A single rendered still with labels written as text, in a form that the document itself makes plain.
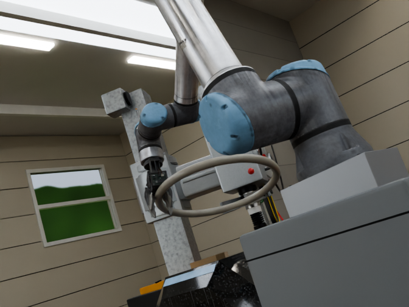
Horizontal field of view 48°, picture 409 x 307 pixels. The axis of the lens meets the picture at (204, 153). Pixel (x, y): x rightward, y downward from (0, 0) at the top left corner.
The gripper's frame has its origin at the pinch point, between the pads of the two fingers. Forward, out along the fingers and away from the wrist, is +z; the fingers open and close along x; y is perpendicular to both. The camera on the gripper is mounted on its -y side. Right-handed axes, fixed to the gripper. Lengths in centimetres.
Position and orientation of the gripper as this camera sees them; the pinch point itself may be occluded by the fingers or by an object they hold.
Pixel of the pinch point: (162, 214)
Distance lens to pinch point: 170.1
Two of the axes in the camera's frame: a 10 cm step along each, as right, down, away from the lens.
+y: 1.6, -4.8, -8.6
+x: 9.6, -1.2, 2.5
